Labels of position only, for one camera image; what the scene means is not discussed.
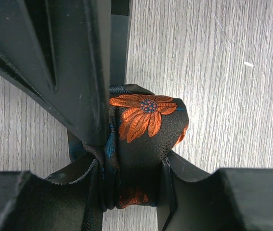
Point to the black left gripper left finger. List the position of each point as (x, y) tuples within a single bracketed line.
[(67, 200)]

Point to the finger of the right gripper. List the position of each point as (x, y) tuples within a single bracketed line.
[(120, 35), (58, 53)]

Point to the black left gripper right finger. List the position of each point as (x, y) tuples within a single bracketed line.
[(230, 199)]

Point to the black orange floral tie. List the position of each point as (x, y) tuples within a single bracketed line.
[(143, 128)]

